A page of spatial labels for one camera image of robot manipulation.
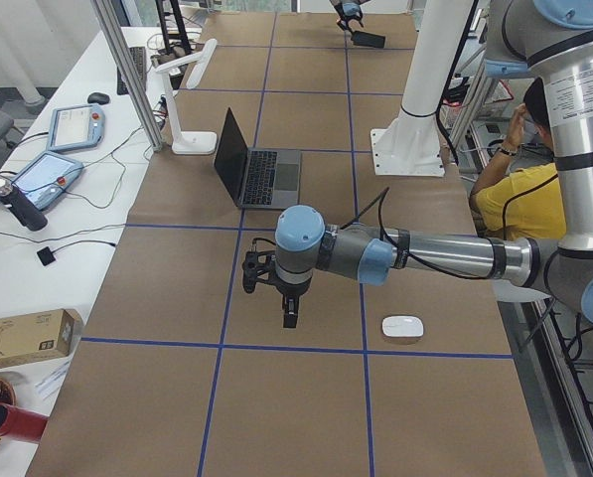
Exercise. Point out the aluminium frame post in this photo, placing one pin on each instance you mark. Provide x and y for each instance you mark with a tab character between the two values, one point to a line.
106	17

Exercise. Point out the white wireless mouse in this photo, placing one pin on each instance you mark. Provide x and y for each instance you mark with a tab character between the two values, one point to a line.
402	327

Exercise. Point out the small black square device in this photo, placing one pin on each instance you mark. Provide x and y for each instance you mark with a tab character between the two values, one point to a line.
46	256

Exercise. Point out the brown cardboard box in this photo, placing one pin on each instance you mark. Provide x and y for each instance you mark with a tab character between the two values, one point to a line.
37	337

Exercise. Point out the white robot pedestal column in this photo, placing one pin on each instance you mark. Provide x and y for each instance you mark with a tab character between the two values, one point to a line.
410	146

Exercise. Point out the near blue teach pendant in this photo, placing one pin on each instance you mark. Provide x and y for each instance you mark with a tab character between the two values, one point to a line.
43	180

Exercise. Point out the red cylinder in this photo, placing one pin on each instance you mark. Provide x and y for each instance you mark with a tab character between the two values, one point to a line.
21	424

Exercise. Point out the far blue teach pendant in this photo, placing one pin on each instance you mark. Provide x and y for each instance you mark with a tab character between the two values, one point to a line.
75	128

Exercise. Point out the black computer mouse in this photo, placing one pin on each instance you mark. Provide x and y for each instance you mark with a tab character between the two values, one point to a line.
99	98

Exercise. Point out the grey laptop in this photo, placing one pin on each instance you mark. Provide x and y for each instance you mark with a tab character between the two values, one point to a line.
257	178

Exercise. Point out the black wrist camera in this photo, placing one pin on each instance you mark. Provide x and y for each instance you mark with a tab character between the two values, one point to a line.
258	266

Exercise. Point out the black wallet case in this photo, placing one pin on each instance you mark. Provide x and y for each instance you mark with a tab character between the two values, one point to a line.
366	39

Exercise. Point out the person in yellow shirt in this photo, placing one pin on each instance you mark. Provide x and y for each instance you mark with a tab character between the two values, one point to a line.
525	203

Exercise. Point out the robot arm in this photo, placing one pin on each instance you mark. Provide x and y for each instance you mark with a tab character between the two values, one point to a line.
348	11
550	40

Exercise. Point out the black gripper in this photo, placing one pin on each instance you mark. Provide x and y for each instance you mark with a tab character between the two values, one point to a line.
349	18
290	290

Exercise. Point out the blue teach pendant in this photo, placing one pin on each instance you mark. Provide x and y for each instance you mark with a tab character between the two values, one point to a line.
75	128
43	180

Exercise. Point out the black water bottle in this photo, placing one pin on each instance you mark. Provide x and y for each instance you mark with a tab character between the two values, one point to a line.
20	206

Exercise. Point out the white desk lamp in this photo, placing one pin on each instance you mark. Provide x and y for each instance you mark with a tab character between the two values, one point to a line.
188	142

